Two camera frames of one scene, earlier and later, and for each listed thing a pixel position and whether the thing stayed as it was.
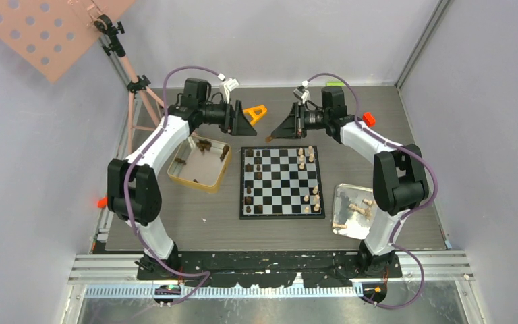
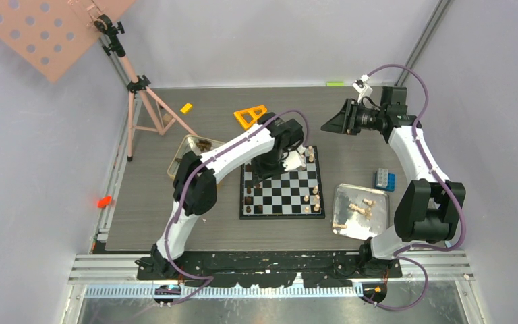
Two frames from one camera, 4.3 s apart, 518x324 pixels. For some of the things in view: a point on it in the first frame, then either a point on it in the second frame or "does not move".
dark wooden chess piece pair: (204, 145) does not move
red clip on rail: (102, 202) does not move
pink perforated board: (50, 36) does not move
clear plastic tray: (353, 207) does not move
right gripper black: (294, 127) → (344, 121)
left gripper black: (235, 122) → (258, 173)
